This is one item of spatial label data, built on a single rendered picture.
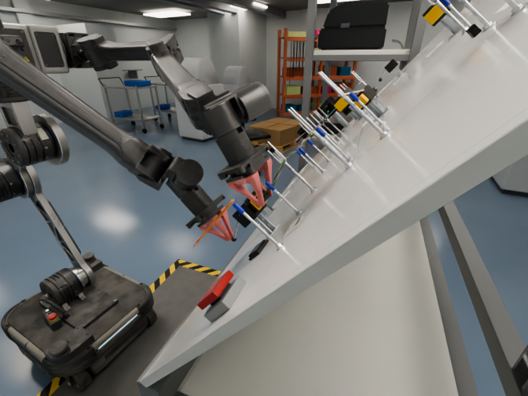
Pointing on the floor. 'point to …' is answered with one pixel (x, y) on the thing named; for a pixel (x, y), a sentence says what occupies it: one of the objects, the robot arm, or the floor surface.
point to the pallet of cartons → (278, 133)
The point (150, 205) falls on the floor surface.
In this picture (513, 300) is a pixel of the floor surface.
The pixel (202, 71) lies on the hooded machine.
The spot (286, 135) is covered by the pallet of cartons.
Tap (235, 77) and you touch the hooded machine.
